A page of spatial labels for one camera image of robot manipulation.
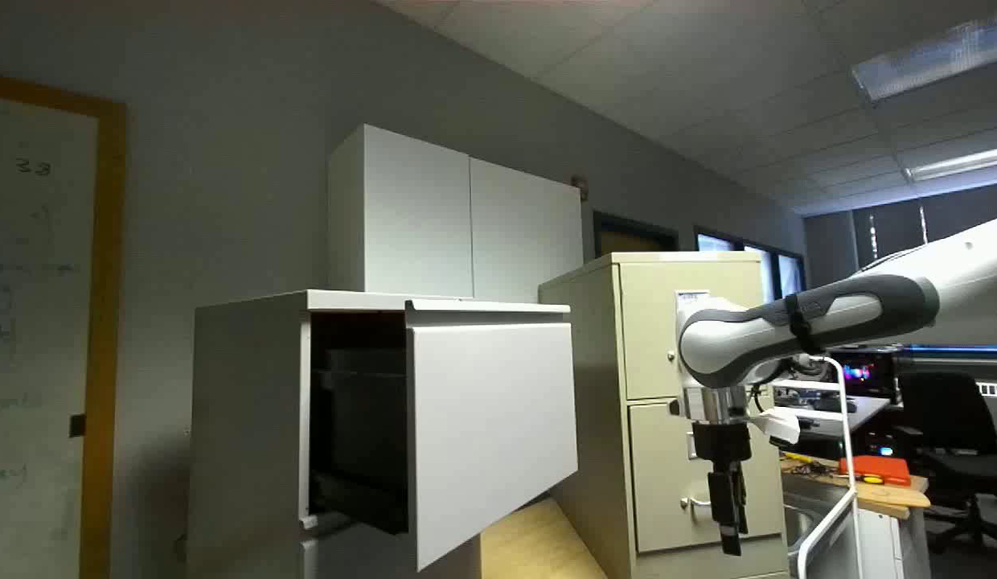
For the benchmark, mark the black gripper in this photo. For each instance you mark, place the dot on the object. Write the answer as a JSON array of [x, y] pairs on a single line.
[[723, 441]]

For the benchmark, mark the gray file cabinet drawer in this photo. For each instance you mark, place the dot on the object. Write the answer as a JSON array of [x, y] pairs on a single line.
[[487, 428]]

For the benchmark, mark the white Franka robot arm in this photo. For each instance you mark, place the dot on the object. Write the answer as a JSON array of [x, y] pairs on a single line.
[[840, 310]]

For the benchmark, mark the beige drawer with label holder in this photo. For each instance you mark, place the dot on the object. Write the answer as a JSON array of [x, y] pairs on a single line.
[[661, 485]]

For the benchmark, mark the beige drawer with paper note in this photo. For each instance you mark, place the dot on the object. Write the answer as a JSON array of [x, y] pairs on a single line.
[[647, 333]]

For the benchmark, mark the wood-topped gray counter cabinet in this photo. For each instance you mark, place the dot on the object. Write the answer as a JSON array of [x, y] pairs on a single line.
[[534, 548]]

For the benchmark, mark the beige file cabinet body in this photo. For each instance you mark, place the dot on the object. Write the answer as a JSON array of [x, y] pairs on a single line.
[[588, 355]]

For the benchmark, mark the gray file cabinet body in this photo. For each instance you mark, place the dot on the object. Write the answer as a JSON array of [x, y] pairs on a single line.
[[243, 428]]

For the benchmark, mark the orange tool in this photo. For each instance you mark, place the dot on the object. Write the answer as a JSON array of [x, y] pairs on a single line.
[[878, 472]]

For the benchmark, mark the wooden side table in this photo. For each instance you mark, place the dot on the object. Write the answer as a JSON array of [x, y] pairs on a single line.
[[894, 501]]

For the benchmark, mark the black office chair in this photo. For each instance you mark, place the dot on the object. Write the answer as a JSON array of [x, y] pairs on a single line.
[[949, 428]]

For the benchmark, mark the dark window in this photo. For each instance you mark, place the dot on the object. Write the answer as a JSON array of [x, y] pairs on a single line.
[[632, 234]]

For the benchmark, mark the narrow ceiling light strip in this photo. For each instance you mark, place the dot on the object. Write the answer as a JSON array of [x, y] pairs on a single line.
[[960, 162]]

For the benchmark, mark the large ceiling light panel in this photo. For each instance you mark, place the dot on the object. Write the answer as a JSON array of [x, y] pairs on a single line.
[[935, 59]]

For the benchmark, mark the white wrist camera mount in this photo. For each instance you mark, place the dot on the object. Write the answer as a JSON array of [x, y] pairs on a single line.
[[779, 425]]

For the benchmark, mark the white tube frame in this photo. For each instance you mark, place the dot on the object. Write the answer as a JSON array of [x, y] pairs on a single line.
[[840, 428]]

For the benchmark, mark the white wall cabinet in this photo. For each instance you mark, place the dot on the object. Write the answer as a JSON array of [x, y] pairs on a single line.
[[446, 214]]

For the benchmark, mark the whiteboard with wooden frame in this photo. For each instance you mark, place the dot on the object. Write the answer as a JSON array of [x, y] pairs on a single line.
[[37, 324]]

